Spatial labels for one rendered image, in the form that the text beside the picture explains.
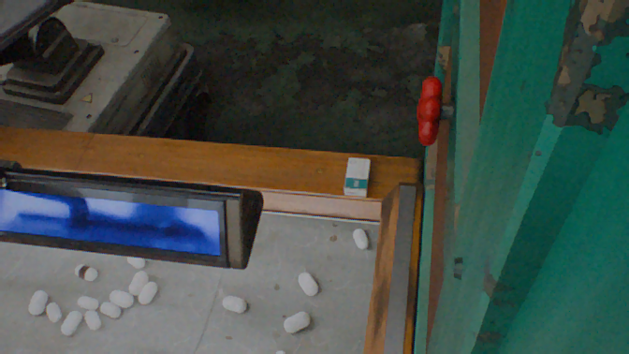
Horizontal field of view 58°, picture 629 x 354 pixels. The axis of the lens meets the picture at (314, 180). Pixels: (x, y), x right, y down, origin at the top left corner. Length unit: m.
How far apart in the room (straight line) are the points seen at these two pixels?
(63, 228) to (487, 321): 0.47
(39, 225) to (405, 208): 0.44
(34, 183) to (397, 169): 0.56
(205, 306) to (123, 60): 0.98
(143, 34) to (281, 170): 0.92
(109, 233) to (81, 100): 1.09
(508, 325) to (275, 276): 0.71
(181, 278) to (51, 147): 0.37
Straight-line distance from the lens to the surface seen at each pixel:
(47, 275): 0.99
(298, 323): 0.81
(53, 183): 0.56
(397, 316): 0.69
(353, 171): 0.89
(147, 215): 0.53
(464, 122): 0.32
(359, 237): 0.86
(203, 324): 0.85
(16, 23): 0.97
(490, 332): 0.18
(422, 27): 2.38
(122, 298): 0.89
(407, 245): 0.74
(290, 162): 0.94
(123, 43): 1.75
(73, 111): 1.61
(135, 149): 1.04
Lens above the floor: 1.50
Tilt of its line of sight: 54 degrees down
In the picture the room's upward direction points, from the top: 8 degrees counter-clockwise
